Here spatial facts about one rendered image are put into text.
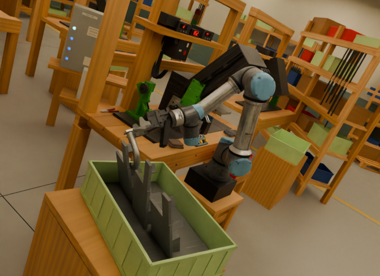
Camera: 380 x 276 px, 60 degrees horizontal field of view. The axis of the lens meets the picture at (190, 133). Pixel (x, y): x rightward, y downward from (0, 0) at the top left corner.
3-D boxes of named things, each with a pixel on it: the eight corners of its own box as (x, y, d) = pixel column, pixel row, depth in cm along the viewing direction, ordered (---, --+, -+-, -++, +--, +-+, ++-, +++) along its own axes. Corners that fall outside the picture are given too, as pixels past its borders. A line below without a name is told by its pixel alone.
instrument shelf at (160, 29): (223, 50, 285) (225, 46, 284) (159, 34, 210) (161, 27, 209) (201, 40, 296) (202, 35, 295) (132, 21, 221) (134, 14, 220)
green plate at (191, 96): (195, 112, 247) (209, 88, 244) (190, 110, 240) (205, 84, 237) (184, 105, 252) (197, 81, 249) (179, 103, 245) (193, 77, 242)
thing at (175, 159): (246, 147, 314) (253, 134, 309) (143, 181, 189) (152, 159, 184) (234, 140, 320) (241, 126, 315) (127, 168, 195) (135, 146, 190)
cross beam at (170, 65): (202, 75, 322) (206, 67, 319) (100, 64, 213) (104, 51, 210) (198, 73, 324) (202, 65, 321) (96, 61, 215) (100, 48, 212)
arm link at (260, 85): (238, 164, 180) (266, 68, 159) (249, 180, 167) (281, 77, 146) (218, 164, 176) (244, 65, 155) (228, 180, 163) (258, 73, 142)
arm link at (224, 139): (227, 156, 191) (237, 136, 186) (236, 168, 179) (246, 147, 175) (210, 152, 186) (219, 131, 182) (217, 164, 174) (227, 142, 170)
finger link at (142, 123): (129, 119, 132) (144, 117, 140) (133, 132, 131) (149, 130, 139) (134, 116, 130) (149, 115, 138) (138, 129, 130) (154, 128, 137)
